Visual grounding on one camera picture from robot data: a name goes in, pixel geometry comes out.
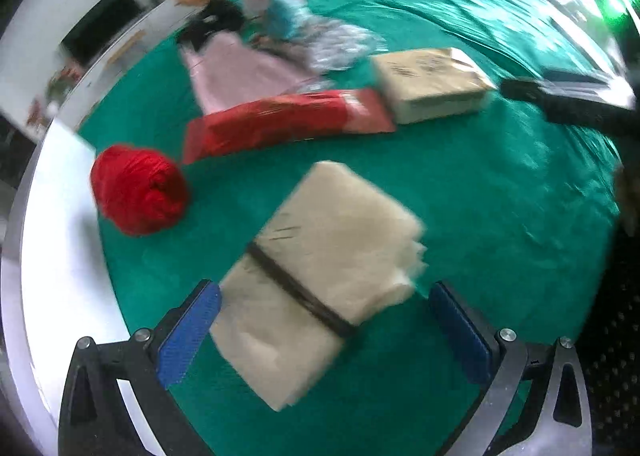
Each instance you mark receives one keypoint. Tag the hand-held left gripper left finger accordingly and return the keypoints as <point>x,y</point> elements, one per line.
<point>190,331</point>

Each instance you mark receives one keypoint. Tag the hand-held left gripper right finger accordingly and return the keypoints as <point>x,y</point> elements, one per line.
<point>460,336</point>

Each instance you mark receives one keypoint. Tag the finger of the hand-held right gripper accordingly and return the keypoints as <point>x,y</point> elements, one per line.
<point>565,105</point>

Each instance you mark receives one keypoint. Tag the beige cloth bundle with band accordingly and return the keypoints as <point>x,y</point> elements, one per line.
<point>325,236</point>

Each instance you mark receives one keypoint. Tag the green tablecloth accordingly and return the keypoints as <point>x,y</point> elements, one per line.
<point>500,211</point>

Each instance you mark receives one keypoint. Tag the tan cardboard box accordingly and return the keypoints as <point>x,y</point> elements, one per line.
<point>430,83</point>

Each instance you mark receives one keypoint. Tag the red yarn ball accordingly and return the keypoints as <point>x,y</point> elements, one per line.
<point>137,188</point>

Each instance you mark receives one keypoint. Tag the red plastic packet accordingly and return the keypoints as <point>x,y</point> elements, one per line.
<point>280,123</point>

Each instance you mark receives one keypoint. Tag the clear plastic bag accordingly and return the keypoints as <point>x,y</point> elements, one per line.
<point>345,45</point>

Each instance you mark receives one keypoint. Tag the pink plastic bag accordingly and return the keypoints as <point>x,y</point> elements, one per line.
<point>235,70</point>

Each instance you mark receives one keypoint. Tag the teal fuzzy ball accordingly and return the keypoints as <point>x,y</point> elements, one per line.
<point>282,15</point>

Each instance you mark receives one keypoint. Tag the black lace cloth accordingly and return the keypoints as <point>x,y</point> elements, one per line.
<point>210,23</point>

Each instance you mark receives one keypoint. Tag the white television cabinet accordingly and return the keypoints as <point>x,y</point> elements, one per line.
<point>147,20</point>

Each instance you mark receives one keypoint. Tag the black television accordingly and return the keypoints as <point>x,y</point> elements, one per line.
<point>100,23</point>

